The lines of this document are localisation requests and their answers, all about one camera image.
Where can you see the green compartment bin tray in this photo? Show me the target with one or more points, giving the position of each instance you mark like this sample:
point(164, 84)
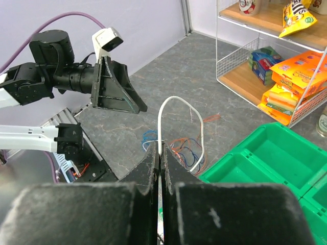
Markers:
point(273, 153)

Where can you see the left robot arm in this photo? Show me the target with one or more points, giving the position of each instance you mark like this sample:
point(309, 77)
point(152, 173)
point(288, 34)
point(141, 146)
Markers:
point(53, 67)

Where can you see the yellow candy bag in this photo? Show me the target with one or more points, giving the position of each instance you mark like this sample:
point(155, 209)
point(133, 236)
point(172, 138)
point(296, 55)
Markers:
point(296, 17)

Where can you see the white paper coffee cup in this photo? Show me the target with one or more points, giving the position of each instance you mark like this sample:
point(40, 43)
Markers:
point(249, 7)

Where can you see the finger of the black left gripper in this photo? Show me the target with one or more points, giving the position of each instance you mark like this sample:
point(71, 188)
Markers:
point(119, 100)
point(121, 73)

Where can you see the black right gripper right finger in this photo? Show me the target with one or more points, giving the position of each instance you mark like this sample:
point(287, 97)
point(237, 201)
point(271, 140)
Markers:
point(195, 212)

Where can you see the white wire wooden shelf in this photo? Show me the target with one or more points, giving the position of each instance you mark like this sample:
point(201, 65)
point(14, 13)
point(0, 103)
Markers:
point(233, 71)

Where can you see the white slotted cable duct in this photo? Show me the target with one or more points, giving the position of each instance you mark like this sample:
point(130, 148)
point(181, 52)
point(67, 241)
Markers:
point(66, 169)

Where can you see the left glass bottle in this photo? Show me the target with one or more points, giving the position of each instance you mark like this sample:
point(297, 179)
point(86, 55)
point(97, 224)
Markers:
point(321, 126)

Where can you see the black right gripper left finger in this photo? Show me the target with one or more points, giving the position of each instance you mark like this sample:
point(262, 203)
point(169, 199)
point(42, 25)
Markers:
point(122, 212)

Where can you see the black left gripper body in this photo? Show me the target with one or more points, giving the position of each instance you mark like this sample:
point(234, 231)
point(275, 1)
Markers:
point(102, 75)

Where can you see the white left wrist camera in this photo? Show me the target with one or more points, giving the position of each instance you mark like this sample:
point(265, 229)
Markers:
point(104, 41)

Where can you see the orange sponge package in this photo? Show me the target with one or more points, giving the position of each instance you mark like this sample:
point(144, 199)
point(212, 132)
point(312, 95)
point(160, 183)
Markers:
point(300, 84)

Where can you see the white yogurt cup pack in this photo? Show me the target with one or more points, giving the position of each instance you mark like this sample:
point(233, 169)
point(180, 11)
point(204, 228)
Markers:
point(319, 6)

